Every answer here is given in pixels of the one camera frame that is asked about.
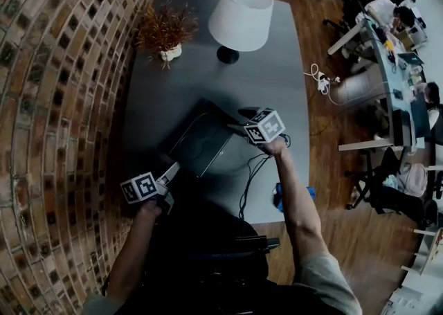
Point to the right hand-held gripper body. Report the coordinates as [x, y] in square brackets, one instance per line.
[268, 126]

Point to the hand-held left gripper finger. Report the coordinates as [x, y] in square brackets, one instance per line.
[167, 175]

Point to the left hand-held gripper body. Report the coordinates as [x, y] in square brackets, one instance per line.
[140, 189]

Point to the blue cloth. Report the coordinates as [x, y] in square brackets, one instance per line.
[278, 196]

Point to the person's left forearm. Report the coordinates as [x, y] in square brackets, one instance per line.
[135, 237]

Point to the person's right forearm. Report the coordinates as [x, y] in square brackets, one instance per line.
[297, 203]

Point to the white table lamp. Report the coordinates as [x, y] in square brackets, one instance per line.
[240, 16]

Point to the person's torso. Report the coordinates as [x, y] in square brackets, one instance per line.
[207, 265]

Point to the orange plant in white pot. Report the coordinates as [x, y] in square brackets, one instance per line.
[164, 28]

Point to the white office desk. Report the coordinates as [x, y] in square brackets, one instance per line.
[384, 64]

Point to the small black tablet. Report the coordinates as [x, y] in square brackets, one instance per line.
[398, 94]

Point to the black computer case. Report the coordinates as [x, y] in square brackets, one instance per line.
[402, 128]

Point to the light blue garment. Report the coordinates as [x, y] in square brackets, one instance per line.
[391, 181]

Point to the black office chair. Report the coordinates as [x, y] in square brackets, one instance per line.
[384, 199]

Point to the black laptop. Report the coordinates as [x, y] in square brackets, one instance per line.
[420, 116]

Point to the pink backpack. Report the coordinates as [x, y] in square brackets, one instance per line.
[412, 180]

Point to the silver laptop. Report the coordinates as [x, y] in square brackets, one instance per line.
[410, 58]

